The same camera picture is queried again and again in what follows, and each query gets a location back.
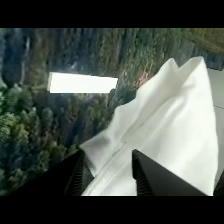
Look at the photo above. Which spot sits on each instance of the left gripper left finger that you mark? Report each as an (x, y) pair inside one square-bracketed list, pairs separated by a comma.
[(63, 178)]

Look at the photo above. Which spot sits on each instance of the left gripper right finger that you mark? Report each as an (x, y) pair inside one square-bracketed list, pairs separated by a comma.
[(160, 181)]

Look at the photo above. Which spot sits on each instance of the white shirt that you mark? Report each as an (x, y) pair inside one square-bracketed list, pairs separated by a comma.
[(166, 123)]

